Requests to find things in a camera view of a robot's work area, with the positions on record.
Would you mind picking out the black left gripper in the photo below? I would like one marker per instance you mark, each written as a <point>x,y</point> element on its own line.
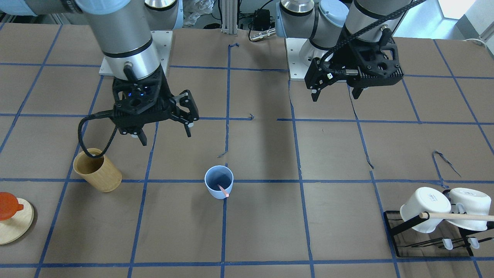
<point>344,58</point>

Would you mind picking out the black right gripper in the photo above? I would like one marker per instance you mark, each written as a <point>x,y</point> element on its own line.
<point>186,109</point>

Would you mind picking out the light blue plastic cup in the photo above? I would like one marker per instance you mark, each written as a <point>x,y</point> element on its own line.
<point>219,175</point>

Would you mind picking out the pink chopstick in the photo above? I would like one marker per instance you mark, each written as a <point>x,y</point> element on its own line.
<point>226,194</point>

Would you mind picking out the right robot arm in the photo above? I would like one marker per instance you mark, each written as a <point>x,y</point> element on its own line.
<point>120,28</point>

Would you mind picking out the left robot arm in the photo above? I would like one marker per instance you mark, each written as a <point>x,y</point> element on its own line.
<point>331,24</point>

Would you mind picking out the bamboo cylinder holder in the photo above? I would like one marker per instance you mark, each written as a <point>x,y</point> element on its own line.
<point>100,172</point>

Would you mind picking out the white mug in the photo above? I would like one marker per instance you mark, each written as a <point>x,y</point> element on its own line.
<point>470,201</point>
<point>425,199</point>

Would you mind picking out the wooden rack rod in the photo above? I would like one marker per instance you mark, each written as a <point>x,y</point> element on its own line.
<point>450,216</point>

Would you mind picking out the black mug rack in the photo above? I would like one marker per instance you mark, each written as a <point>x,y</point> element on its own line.
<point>446,241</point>

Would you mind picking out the aluminium frame post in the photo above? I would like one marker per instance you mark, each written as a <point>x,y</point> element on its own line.
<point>229,16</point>

